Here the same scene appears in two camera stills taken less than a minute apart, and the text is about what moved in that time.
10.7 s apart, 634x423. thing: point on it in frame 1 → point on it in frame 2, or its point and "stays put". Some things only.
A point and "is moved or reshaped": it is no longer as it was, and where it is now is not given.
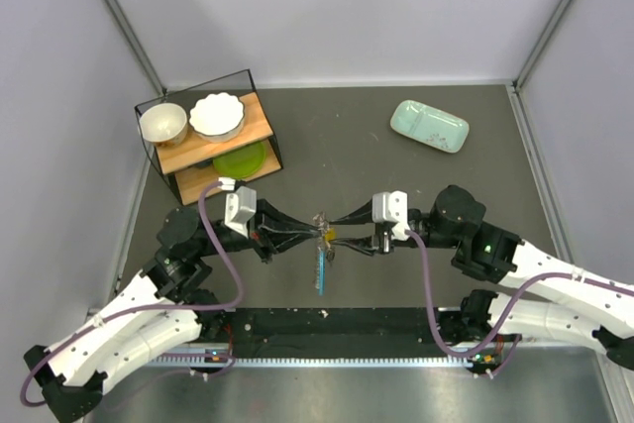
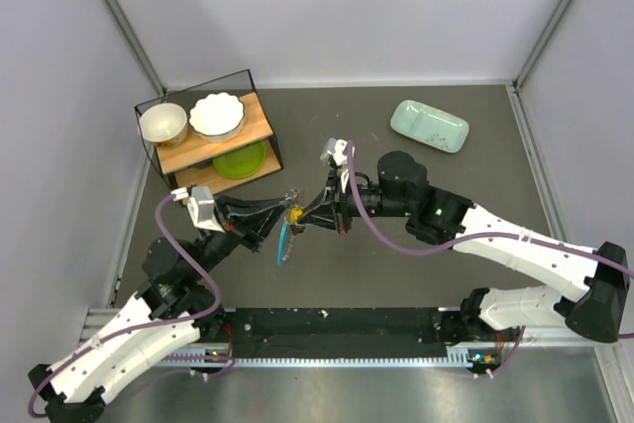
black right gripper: [383, 237] → [332, 209]
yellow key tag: [331, 235] → [293, 214]
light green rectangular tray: [429, 126] stays put
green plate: [241, 162] stays put
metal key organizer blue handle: [320, 268] is moved or reshaped
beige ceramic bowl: [163, 124] stays put
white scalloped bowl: [217, 117] stays put
